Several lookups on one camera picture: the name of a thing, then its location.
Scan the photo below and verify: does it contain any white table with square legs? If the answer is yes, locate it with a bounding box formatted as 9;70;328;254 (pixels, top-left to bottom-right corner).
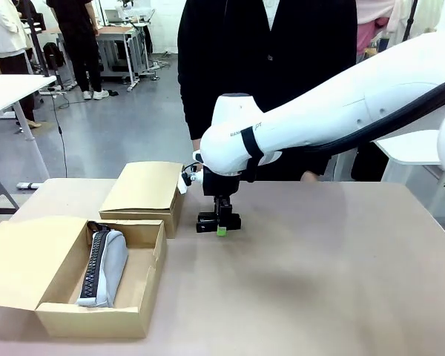
374;128;445;223

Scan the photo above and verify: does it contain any black tripod stand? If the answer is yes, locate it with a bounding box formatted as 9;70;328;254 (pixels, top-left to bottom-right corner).
22;0;77;92

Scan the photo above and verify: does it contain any person torso in black clothing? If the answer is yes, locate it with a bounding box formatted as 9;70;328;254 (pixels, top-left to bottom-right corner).
177;0;359;182

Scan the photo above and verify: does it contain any black floor cable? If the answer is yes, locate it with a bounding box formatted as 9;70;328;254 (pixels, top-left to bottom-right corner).
44;88;70;178

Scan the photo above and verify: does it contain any background person in black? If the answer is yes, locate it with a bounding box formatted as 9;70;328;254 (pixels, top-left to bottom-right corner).
46;0;110;101

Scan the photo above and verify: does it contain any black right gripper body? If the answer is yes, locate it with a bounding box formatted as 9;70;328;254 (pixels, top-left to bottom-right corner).
202;167;242;209

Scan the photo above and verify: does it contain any person's right forearm black sleeve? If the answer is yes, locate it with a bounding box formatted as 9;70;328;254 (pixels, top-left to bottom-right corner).
177;22;218;142

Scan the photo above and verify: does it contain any person's left forearm black sleeve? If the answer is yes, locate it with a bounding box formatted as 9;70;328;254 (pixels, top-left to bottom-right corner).
298;148;334;177

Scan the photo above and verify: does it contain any white table with round leg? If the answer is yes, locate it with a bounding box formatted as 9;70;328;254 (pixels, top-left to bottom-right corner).
0;75;57;179

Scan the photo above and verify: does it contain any cardboard box with smaller lid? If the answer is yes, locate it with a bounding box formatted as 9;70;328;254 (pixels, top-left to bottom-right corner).
99;161;187;239

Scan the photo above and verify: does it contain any background person in pink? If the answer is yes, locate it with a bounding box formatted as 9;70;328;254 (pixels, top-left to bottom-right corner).
355;0;391;62

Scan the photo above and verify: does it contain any grey background workbench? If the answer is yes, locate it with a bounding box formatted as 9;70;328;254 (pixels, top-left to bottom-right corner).
95;24;153;92

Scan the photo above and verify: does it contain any black strap on arm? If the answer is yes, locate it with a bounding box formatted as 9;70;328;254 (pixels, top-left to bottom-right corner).
240;125;263;183

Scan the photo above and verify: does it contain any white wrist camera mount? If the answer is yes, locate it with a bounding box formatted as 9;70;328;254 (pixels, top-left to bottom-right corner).
177;150;205;195

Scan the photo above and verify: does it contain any background person in white top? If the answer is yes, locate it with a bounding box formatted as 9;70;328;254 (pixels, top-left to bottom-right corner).
0;0;42;129

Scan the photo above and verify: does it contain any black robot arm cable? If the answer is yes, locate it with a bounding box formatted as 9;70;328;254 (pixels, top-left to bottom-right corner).
307;73;445;154

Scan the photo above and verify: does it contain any thin black pole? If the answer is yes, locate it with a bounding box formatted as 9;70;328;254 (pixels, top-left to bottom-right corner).
402;0;419;42

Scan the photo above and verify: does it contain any black backpack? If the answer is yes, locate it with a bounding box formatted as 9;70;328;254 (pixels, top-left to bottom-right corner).
42;42;65;70

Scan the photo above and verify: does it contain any black stapler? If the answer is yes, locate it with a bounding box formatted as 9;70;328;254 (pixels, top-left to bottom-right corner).
196;211;243;234

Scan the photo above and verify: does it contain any large open cardboard box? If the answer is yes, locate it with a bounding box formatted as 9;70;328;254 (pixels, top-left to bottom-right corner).
0;216;168;340

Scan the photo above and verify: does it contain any grey Campus pencil case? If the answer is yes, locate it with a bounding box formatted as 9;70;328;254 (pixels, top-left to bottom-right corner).
75;221;130;309

